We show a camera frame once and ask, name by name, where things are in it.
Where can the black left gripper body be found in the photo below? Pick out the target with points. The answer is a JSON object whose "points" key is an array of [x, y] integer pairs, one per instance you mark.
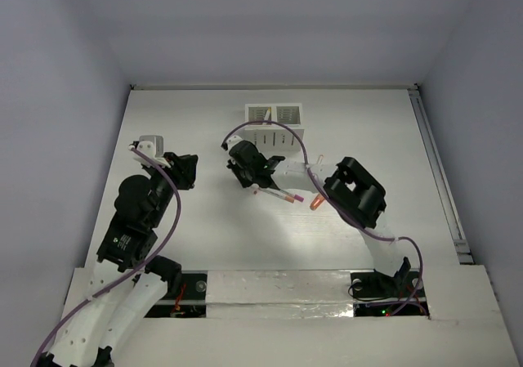
{"points": [[182, 170]]}

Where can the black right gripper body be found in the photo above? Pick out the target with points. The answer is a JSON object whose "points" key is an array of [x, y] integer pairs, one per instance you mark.
{"points": [[244, 176]]}

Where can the white marker pink caps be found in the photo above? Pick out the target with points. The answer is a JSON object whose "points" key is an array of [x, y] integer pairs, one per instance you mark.
{"points": [[256, 189]]}

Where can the white marker yellow cap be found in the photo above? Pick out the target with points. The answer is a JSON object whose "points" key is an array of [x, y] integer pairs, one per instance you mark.
{"points": [[267, 116]]}

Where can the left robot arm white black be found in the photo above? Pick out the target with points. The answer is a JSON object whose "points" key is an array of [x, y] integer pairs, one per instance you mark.
{"points": [[129, 275]]}

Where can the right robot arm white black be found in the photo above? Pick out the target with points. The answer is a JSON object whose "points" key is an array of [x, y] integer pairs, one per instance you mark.
{"points": [[355, 194]]}

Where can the white marker salmon cap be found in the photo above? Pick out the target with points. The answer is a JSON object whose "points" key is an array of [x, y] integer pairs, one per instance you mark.
{"points": [[278, 195]]}

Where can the white two-compartment slotted organizer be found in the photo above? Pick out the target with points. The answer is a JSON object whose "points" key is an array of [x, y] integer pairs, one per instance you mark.
{"points": [[271, 136]]}

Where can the white marker purple cap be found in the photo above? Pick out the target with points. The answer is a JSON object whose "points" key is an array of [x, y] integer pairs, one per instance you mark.
{"points": [[292, 195]]}

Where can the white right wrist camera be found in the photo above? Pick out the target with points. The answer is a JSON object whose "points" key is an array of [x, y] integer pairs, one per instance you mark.
{"points": [[230, 142]]}

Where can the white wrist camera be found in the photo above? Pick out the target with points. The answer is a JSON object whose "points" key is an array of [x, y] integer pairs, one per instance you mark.
{"points": [[151, 146], [230, 142]]}

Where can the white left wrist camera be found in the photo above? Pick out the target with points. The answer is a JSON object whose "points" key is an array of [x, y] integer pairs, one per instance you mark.
{"points": [[151, 146]]}

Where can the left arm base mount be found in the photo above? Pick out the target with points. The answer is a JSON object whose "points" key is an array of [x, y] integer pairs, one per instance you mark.
{"points": [[189, 301]]}

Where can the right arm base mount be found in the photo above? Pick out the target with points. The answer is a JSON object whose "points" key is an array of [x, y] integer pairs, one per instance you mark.
{"points": [[375, 295]]}

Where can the aluminium rail right side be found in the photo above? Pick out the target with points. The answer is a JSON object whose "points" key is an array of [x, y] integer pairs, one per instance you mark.
{"points": [[450, 211]]}

